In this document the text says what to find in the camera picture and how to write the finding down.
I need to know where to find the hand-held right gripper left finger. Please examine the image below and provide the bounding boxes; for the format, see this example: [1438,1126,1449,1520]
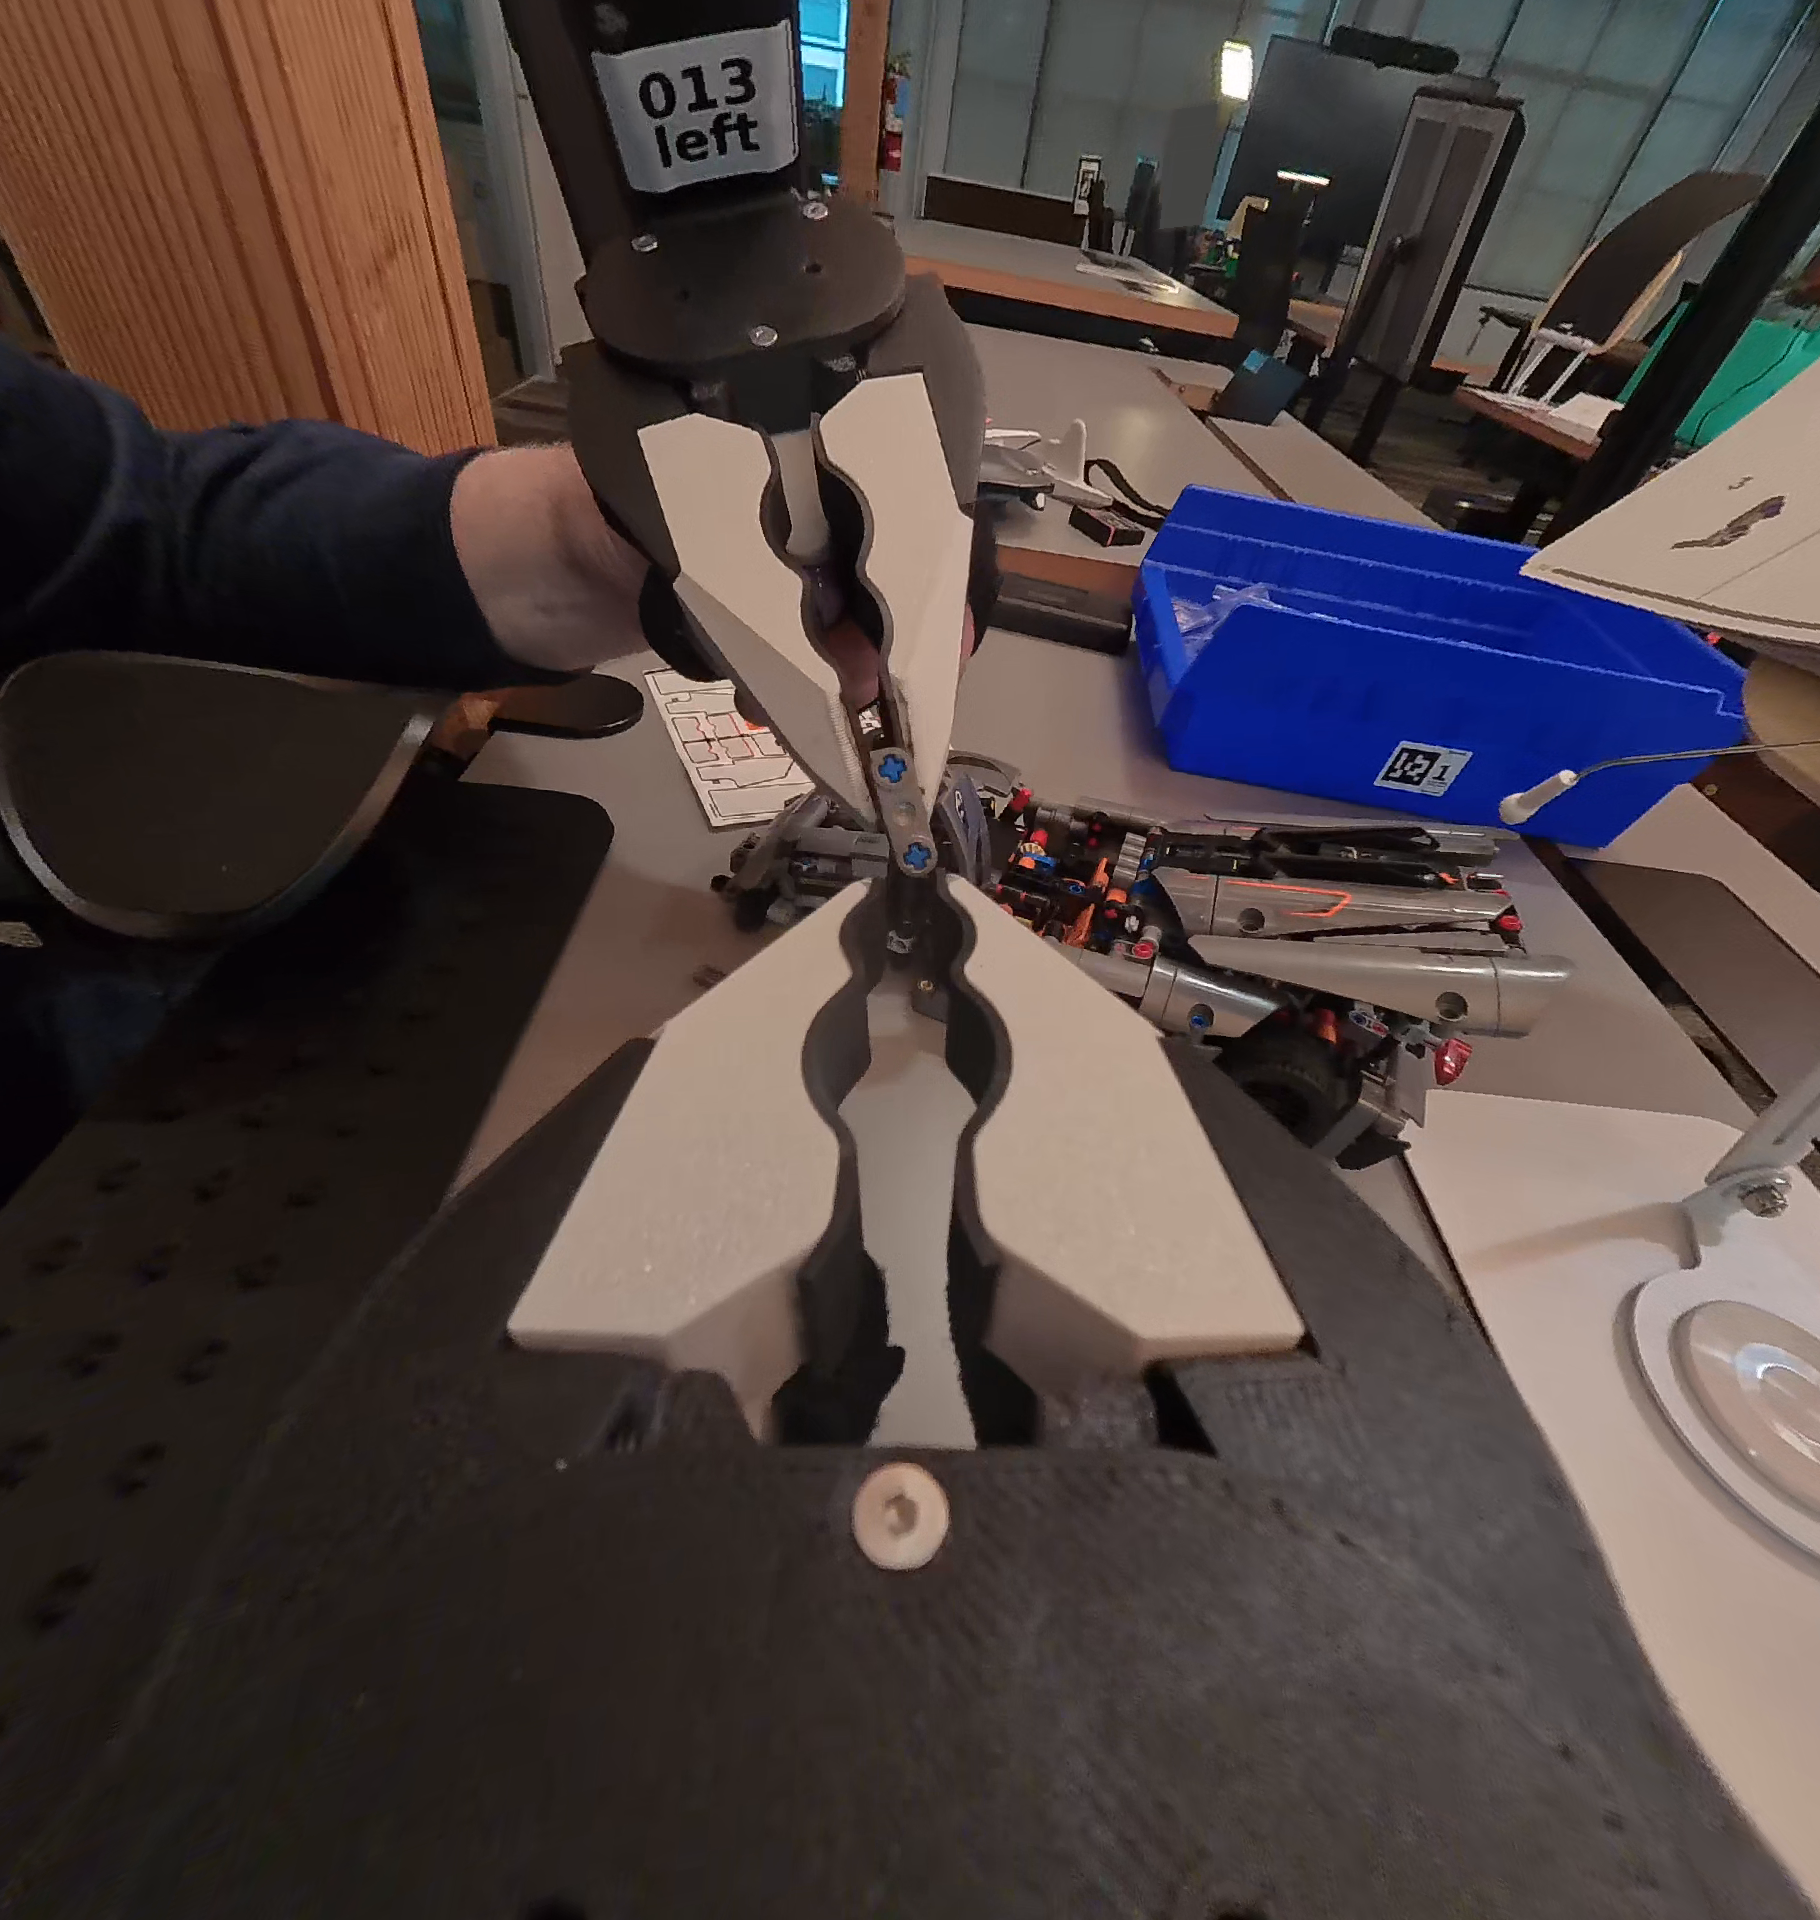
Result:
[504,875,912,1450]

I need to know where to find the wooden pillar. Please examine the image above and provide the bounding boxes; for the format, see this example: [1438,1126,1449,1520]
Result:
[0,0,500,452]

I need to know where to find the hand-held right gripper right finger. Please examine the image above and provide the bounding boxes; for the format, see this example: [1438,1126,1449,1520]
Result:
[931,874,1311,1450]

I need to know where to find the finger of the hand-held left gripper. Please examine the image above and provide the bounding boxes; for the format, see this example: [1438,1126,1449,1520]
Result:
[814,368,987,809]
[633,412,890,829]

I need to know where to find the person's left hand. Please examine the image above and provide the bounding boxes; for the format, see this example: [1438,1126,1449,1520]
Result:
[448,441,675,674]

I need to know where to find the black chair armrest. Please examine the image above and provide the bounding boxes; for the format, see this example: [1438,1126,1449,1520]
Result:
[0,651,470,939]

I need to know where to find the blue storage bin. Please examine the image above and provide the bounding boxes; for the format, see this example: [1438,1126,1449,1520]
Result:
[1131,482,1749,849]

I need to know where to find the black perforated mat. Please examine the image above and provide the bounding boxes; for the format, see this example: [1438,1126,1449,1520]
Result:
[0,780,620,1801]

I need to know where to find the black beam with blue pins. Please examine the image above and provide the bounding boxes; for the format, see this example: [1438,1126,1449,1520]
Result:
[845,701,954,1030]

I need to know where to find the person's left forearm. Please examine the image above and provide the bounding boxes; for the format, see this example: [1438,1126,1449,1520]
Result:
[0,306,518,696]

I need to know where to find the page holder cord white tip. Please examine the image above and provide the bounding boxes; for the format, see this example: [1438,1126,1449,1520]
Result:
[1497,733,1820,824]

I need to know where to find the grey lego car model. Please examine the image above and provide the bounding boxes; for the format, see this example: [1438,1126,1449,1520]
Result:
[713,750,1580,1172]

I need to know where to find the tall grey cabinet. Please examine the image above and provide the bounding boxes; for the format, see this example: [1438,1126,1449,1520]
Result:
[1343,81,1530,378]

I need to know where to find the lego sticker sheet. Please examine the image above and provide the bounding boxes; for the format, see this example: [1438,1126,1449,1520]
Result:
[641,666,821,829]

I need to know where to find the white toy airplane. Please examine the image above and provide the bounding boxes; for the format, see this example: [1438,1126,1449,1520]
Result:
[975,420,1113,503]

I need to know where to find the white book stand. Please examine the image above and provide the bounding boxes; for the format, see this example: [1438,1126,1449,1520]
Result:
[1404,660,1820,1583]

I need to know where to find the clear plastic bags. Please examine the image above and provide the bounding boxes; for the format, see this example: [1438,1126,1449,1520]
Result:
[1167,575,1392,640]

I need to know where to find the wooden background desk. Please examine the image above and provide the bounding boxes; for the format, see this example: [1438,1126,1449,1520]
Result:
[910,221,1241,339]

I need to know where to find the black monitor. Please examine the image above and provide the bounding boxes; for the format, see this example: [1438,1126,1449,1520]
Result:
[1216,32,1460,249]

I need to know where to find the lego instruction booklet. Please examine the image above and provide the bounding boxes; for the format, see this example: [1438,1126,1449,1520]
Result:
[1515,321,1820,691]

